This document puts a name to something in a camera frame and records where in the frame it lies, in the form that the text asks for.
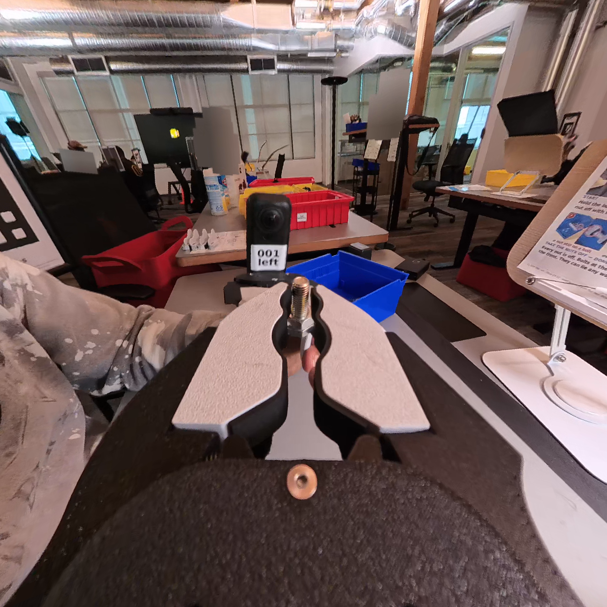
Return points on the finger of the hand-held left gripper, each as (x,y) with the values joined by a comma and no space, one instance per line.
(252,295)

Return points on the silver hex nut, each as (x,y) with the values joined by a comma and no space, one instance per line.
(300,334)

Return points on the white plastic bottle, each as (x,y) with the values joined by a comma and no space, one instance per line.
(215,194)

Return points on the person's left forearm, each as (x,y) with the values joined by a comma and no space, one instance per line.
(123,332)

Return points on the row of small white parts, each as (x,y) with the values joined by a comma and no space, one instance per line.
(201,240)

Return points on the silver hex bolt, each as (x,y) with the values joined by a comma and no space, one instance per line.
(300,299)

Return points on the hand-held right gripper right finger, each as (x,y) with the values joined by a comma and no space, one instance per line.
(375,379)

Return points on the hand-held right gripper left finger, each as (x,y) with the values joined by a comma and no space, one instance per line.
(232,379)

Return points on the framed marker sign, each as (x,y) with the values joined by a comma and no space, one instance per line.
(24,213)

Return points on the black office chair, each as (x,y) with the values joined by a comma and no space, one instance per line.
(441,180)

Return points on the person's right hand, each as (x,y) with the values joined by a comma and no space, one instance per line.
(310,365)

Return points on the blue plastic bin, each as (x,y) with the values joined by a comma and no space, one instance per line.
(365,285)

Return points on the black computer monitor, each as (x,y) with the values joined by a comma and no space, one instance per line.
(528,114)

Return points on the red bag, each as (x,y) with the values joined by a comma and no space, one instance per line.
(491,275)

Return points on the instruction sheet stand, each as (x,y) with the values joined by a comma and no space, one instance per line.
(569,247)

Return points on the red plastic tub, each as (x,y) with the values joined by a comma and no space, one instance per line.
(142,266)

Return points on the red plastic bin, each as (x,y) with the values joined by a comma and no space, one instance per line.
(322,209)

